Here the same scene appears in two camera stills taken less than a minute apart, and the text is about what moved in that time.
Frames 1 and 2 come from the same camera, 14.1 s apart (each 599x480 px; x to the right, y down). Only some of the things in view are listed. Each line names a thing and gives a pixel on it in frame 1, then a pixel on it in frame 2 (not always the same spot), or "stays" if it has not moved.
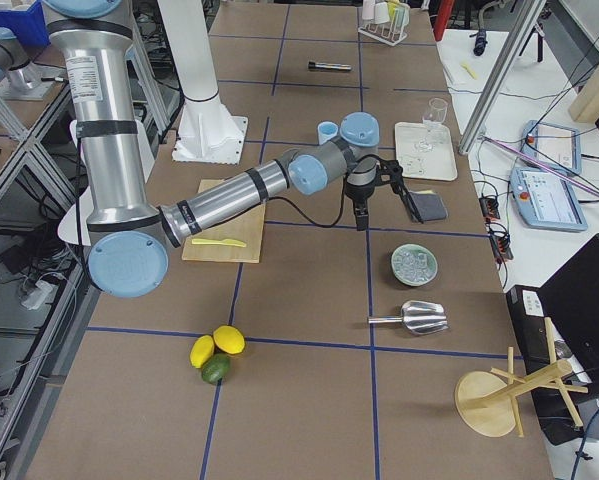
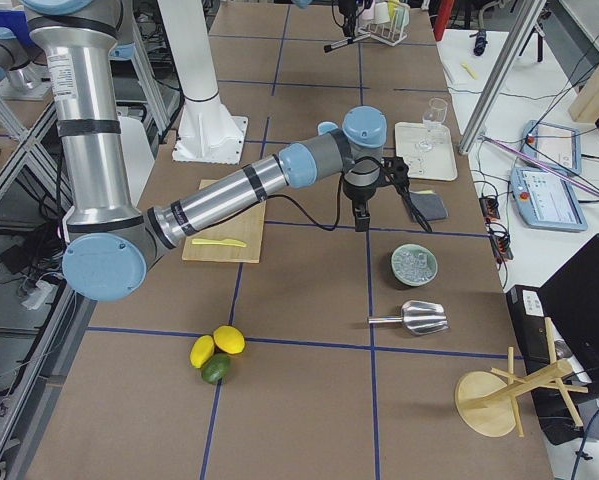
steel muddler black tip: x=328 y=66 to x=327 y=48
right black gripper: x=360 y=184 stays
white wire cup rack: x=391 y=32 stays
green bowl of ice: x=413 y=265 stays
